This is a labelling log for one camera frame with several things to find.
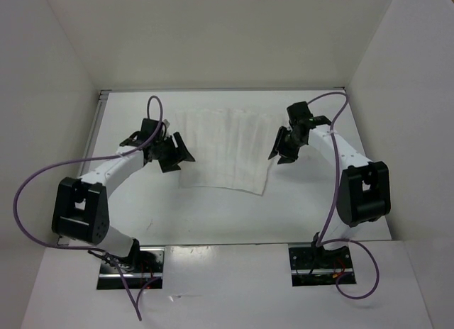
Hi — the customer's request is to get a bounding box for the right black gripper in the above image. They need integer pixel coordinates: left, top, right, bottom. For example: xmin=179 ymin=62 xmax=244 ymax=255
xmin=268 ymin=126 xmax=305 ymax=165

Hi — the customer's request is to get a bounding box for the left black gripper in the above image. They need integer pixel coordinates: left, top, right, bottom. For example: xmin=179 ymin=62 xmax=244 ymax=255
xmin=153 ymin=132 xmax=194 ymax=173

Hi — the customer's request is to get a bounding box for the white pleated skirt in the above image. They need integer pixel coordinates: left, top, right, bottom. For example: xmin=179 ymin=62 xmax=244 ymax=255
xmin=175 ymin=108 xmax=284 ymax=196

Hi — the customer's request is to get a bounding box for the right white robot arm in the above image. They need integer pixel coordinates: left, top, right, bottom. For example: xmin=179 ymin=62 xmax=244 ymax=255
xmin=270 ymin=101 xmax=391 ymax=269

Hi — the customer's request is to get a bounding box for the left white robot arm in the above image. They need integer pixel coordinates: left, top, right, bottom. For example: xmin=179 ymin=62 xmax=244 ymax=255
xmin=51 ymin=118 xmax=195 ymax=272

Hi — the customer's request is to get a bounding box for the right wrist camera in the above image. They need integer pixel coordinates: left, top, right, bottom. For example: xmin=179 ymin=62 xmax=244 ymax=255
xmin=309 ymin=116 xmax=331 ymax=127

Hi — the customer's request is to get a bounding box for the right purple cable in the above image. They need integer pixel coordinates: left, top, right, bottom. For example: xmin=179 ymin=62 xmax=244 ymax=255
xmin=306 ymin=91 xmax=381 ymax=300

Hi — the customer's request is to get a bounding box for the purple cable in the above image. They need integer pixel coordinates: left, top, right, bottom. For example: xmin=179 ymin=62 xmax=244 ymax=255
xmin=13 ymin=95 xmax=167 ymax=321
xmin=306 ymin=91 xmax=381 ymax=300

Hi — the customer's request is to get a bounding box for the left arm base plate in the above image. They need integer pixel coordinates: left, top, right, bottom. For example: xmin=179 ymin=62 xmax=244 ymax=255
xmin=96 ymin=246 xmax=165 ymax=291

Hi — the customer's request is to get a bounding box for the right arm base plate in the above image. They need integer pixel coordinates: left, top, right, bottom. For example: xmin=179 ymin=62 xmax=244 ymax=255
xmin=288 ymin=244 xmax=356 ymax=286

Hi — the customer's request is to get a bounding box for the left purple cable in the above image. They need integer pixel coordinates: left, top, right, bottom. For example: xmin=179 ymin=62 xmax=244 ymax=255
xmin=13 ymin=95 xmax=167 ymax=321

